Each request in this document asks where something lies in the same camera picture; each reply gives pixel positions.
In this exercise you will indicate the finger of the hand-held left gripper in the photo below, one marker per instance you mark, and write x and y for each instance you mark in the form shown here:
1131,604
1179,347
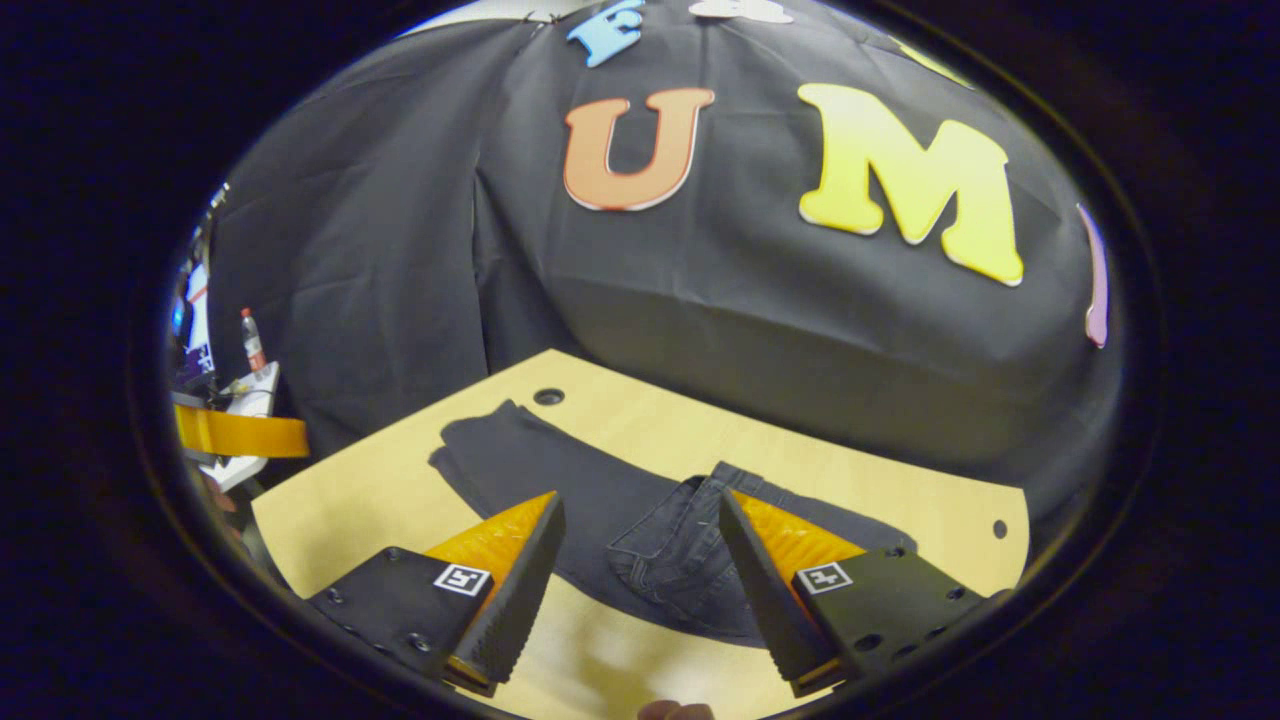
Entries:
250,433

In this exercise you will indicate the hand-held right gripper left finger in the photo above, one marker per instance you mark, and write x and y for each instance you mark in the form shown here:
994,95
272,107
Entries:
520,590

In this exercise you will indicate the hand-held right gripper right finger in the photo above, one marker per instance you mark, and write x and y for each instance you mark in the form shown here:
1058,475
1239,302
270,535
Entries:
760,590

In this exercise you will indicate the dark grey jeans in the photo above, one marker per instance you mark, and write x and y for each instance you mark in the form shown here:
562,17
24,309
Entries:
600,500

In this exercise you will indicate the white side desk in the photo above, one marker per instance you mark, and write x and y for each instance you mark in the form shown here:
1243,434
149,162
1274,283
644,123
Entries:
255,395

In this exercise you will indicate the black backdrop cloth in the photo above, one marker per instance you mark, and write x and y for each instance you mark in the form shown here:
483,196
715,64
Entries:
400,250

